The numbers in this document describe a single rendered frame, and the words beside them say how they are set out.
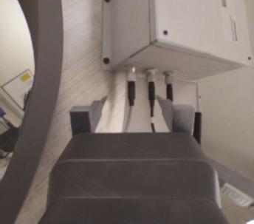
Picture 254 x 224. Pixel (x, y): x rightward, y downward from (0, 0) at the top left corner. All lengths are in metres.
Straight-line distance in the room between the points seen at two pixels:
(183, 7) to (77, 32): 0.15
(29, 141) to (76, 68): 0.12
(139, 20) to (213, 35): 0.09
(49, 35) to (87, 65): 0.08
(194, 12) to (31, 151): 0.24
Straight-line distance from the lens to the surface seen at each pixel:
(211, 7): 0.28
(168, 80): 0.29
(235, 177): 5.22
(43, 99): 0.20
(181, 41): 0.21
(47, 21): 0.23
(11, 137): 4.85
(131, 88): 0.25
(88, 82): 0.27
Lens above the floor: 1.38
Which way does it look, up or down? 26 degrees up
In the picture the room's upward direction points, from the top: 46 degrees clockwise
